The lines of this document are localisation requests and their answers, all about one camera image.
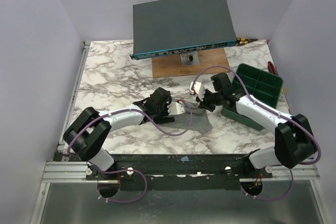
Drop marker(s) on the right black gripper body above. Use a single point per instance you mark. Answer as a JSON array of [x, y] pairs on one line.
[[206, 98]]

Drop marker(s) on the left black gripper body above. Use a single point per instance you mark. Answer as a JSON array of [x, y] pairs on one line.
[[162, 113]]

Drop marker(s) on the grey striped underwear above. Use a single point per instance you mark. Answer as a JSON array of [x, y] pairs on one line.
[[200, 121]]

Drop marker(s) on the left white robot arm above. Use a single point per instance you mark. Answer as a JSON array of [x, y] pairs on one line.
[[86, 135]]

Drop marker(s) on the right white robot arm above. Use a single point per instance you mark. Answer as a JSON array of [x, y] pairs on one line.
[[293, 136]]

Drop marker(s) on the green divided plastic tray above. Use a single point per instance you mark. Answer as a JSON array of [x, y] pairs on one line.
[[264, 86]]

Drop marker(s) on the brown plywood board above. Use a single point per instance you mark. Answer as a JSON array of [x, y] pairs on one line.
[[171, 66]]

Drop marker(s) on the red black utility knife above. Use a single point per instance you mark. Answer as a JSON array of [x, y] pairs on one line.
[[271, 68]]

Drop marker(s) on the blue tape piece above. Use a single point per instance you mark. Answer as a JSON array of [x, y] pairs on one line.
[[185, 159]]

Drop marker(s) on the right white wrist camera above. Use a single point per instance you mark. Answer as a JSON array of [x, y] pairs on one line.
[[197, 89]]

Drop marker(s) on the grey metal stand bracket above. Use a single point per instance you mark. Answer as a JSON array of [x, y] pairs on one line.
[[190, 59]]

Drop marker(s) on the grey network switch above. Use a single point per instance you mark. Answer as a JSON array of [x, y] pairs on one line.
[[169, 27]]

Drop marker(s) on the black metal base rail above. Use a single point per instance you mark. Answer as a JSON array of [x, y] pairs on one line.
[[168, 172]]

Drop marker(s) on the aluminium frame rail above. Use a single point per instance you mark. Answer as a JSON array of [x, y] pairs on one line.
[[58, 149]]

